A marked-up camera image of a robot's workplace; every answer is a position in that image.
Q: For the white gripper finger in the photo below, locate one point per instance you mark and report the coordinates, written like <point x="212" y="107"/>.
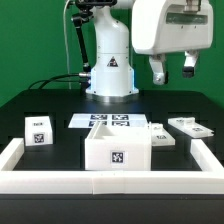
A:
<point x="157" y="63"/>
<point x="191" y="58"/>

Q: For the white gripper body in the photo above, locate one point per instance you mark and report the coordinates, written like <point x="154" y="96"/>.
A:
<point x="165" y="26"/>

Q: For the white cabinet door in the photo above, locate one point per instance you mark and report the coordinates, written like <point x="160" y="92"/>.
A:
<point x="158" y="136"/>
<point x="189" y="126"/>

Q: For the white cabinet body box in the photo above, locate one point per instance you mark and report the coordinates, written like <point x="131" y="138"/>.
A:
<point x="123" y="148"/>

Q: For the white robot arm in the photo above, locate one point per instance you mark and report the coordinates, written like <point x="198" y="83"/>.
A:
<point x="112" y="77"/>

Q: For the white cabinet top block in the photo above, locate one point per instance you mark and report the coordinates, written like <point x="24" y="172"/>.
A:
<point x="38" y="131"/>

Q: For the white marker sheet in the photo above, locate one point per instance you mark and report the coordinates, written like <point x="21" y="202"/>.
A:
<point x="87" y="120"/>

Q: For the white U-shaped fence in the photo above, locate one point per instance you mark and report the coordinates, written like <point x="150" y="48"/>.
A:
<point x="209" y="179"/>

